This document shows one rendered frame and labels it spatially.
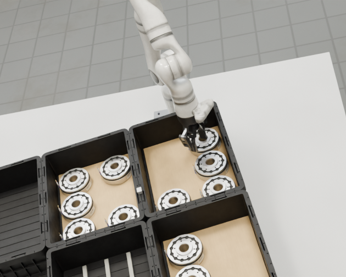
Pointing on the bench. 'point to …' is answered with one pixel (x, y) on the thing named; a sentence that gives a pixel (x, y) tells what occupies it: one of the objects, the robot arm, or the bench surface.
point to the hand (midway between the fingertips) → (198, 141)
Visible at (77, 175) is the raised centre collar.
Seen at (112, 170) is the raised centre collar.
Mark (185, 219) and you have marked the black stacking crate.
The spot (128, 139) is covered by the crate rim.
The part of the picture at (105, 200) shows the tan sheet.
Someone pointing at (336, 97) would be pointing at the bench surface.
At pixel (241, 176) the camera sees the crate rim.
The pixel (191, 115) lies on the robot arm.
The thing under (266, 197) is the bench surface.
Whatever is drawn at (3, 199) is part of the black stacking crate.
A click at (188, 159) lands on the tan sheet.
